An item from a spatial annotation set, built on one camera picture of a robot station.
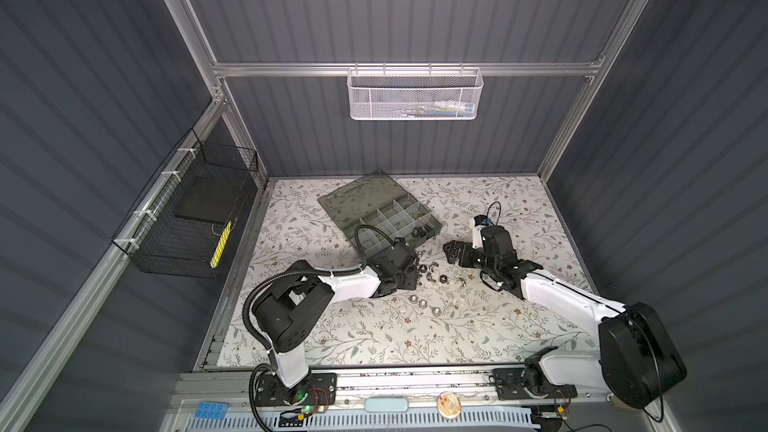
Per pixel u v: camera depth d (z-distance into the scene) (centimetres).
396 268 71
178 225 72
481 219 79
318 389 72
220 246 69
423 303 87
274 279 51
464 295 89
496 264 67
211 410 70
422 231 102
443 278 93
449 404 71
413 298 89
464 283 91
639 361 42
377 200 114
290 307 48
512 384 74
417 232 102
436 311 87
